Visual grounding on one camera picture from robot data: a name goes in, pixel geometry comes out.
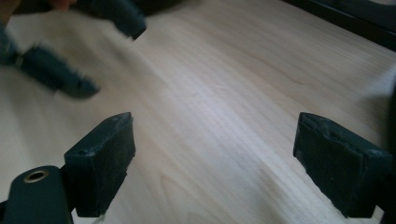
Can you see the red and black shoe rack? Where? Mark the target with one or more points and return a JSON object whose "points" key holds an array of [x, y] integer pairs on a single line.
{"points": [[358, 18]]}

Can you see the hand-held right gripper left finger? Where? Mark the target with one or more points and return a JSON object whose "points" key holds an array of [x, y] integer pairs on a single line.
{"points": [[99, 168]]}

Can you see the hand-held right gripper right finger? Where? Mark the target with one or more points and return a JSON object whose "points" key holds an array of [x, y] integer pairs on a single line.
{"points": [[339, 168]]}

